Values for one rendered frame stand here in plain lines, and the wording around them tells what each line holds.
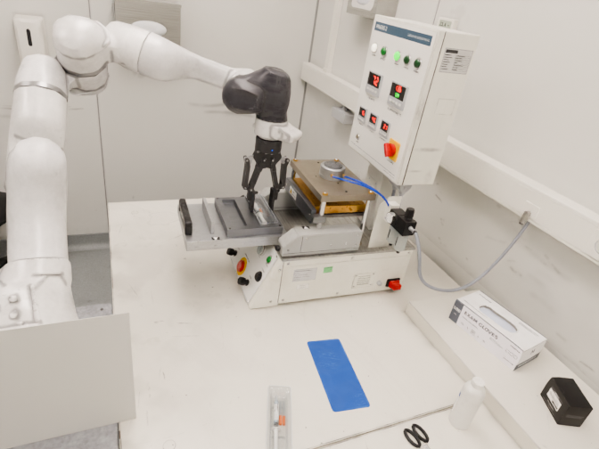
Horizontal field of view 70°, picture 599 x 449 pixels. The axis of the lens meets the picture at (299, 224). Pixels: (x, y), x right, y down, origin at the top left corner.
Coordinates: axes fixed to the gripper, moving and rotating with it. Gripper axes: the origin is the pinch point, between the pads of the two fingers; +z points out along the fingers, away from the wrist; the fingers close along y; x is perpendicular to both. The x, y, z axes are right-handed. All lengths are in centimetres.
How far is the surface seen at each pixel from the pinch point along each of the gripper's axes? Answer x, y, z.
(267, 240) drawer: 11.0, 0.5, 7.5
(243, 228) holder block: 9.6, 7.7, 3.6
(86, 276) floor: -109, 62, 104
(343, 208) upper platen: 10.2, -22.6, -2.1
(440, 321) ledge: 37, -48, 23
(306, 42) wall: -145, -65, -29
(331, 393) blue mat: 50, -7, 28
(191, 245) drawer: 10.9, 22.4, 7.3
